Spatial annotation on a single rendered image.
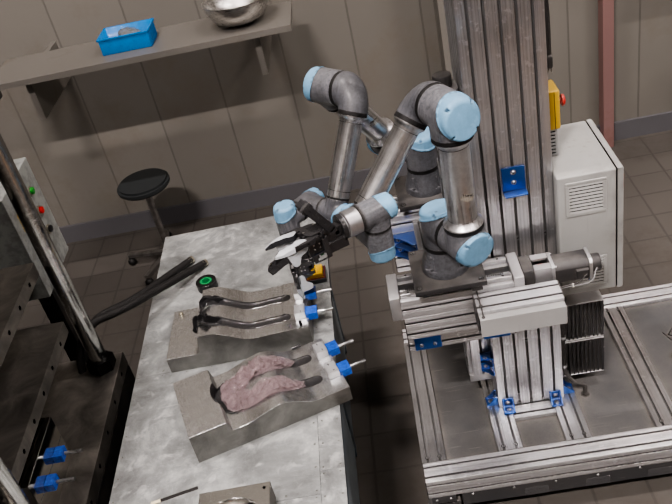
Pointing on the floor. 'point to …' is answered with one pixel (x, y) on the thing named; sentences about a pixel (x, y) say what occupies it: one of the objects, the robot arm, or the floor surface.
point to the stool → (147, 186)
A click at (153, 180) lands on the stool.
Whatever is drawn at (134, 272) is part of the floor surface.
